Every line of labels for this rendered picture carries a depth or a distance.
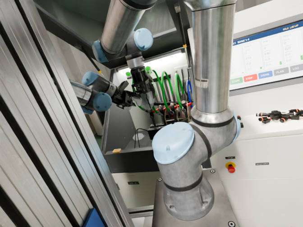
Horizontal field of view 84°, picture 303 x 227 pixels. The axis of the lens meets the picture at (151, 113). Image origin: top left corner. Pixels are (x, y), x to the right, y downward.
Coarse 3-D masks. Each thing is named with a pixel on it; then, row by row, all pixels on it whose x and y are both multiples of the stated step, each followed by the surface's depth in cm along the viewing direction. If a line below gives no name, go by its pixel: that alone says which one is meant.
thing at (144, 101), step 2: (140, 94) 84; (142, 94) 83; (144, 94) 83; (146, 94) 84; (142, 96) 82; (144, 96) 84; (146, 96) 84; (142, 98) 82; (144, 98) 84; (146, 98) 84; (142, 100) 82; (144, 100) 83; (146, 100) 84; (148, 100) 85; (142, 102) 81; (144, 102) 83; (146, 102) 85; (148, 102) 85; (142, 104) 81; (144, 104) 82; (146, 104) 85; (148, 104) 85; (148, 106) 85; (150, 108) 85
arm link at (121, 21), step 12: (120, 0) 33; (132, 0) 30; (144, 0) 30; (156, 0) 32; (108, 12) 40; (120, 12) 36; (132, 12) 35; (108, 24) 43; (120, 24) 39; (132, 24) 39; (108, 36) 47; (120, 36) 45; (96, 48) 56; (108, 48) 53; (120, 48) 53; (108, 60) 61
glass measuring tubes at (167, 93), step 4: (160, 76) 136; (164, 76) 132; (168, 76) 131; (156, 80) 134; (160, 80) 134; (164, 80) 134; (156, 84) 136; (164, 84) 137; (168, 84) 136; (172, 84) 135; (156, 88) 140; (160, 88) 139; (164, 88) 138; (168, 88) 138; (172, 88) 137; (160, 92) 139; (164, 92) 138; (168, 92) 137; (160, 96) 140; (168, 96) 138; (160, 100) 144; (168, 100) 142; (172, 100) 141; (176, 100) 140; (164, 112) 145; (176, 112) 142; (168, 116) 144; (172, 116) 143; (176, 116) 142
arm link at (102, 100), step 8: (72, 80) 61; (80, 88) 61; (88, 88) 64; (80, 96) 61; (88, 96) 63; (96, 96) 63; (104, 96) 65; (88, 104) 64; (96, 104) 63; (104, 104) 65
